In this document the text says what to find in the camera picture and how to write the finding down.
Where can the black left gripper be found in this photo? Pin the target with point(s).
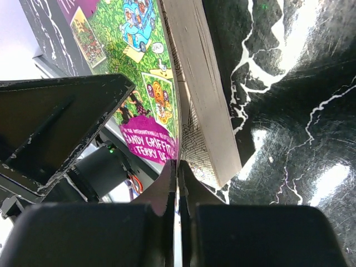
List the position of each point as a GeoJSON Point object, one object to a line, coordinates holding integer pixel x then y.
{"type": "Point", "coordinates": [45, 126]}

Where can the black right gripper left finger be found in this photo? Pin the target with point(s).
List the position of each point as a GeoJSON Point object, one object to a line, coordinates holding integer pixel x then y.
{"type": "Point", "coordinates": [139, 233]}

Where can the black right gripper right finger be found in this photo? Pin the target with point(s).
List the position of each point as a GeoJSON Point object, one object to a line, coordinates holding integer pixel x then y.
{"type": "Point", "coordinates": [217, 234]}

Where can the purple 117-Storey Treehouse book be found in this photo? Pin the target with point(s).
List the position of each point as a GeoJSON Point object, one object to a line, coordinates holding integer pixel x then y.
{"type": "Point", "coordinates": [177, 109]}

